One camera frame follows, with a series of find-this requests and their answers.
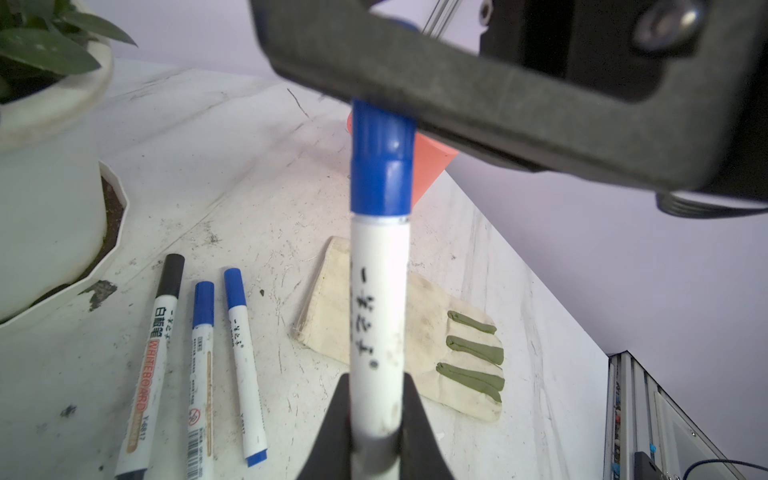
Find whiteboard marker black end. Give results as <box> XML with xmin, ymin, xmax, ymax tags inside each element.
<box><xmin>114</xmin><ymin>253</ymin><xmax>185</xmax><ymax>479</ymax></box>

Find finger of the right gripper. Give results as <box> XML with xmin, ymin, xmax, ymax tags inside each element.
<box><xmin>418</xmin><ymin>128</ymin><xmax>540</xmax><ymax>173</ymax></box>

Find potted green plant white pot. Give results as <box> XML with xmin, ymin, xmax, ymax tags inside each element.
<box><xmin>1</xmin><ymin>1</ymin><xmax>132</xmax><ymax>322</ymax></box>

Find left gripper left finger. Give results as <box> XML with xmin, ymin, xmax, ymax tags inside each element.
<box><xmin>297</xmin><ymin>374</ymin><xmax>352</xmax><ymax>480</ymax></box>

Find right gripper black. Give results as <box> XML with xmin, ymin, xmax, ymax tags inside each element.
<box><xmin>251</xmin><ymin>1</ymin><xmax>767</xmax><ymax>194</ymax></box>

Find pink watering can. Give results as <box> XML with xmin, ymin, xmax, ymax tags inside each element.
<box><xmin>347</xmin><ymin>112</ymin><xmax>458</xmax><ymax>209</ymax></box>

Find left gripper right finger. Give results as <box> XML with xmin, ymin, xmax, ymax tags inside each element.
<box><xmin>399</xmin><ymin>373</ymin><xmax>454</xmax><ymax>480</ymax></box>

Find beige glove green fingers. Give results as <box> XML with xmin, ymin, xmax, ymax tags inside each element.
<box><xmin>294</xmin><ymin>237</ymin><xmax>505</xmax><ymax>422</ymax></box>

